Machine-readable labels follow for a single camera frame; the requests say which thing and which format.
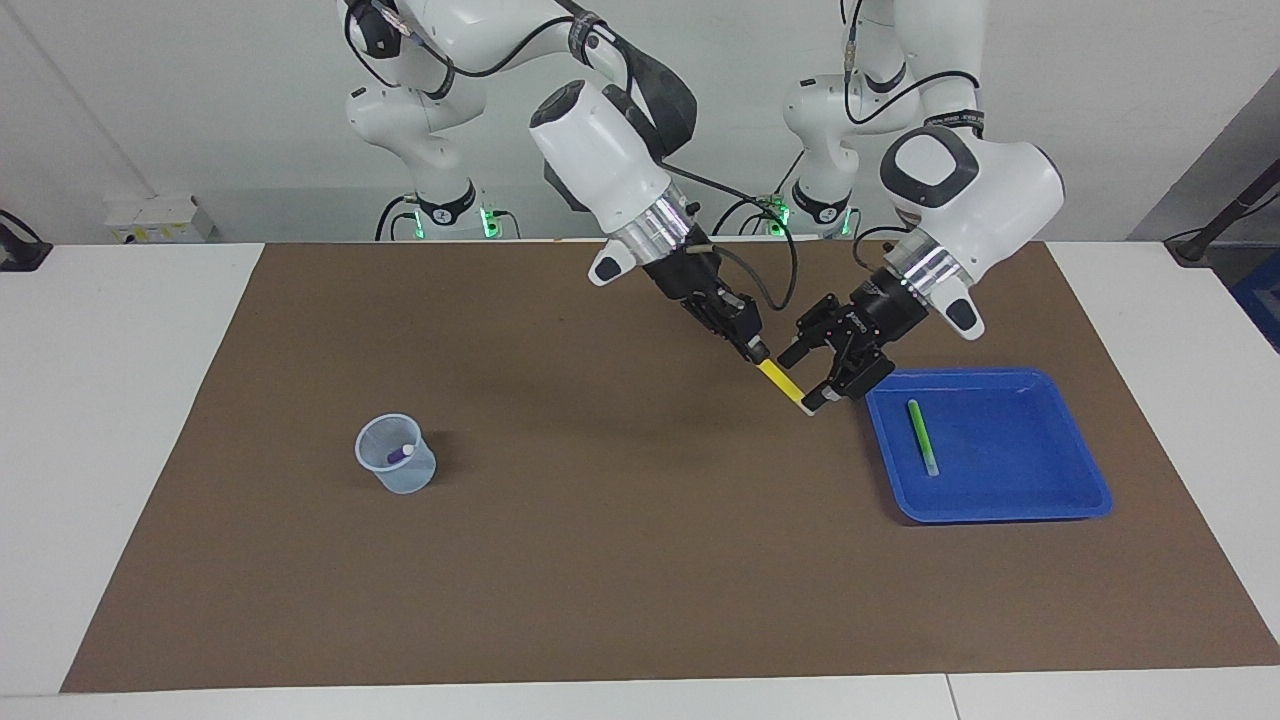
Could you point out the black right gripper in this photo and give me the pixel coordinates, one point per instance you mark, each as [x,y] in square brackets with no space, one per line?
[695,285]

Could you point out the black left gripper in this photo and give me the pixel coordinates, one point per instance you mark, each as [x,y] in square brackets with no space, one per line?
[885,305]

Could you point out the yellow pen white cap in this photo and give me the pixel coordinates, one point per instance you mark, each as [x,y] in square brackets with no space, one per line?
[780,382]

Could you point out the green pen white cap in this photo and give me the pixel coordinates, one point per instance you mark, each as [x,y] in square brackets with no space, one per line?
[922,435]

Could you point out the purple pen white cap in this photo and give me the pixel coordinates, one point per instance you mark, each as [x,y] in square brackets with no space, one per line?
[401,455]

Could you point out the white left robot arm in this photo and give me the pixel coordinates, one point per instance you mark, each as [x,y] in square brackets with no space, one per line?
[990,190]

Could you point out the blue plastic tray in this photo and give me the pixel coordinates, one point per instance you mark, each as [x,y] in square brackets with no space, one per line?
[1020,450]

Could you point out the brown table mat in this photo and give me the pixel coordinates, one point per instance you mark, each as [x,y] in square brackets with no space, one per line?
[640,560]

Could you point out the black stand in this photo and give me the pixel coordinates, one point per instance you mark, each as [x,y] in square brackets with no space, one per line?
[22,255]
[1195,245]

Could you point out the clear plastic cup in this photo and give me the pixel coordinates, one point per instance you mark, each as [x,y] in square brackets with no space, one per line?
[400,478]

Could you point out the blue object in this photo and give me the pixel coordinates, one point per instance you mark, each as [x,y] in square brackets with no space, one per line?
[1262,300]

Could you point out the white wall box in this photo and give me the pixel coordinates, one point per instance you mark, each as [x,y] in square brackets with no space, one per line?
[160,220]

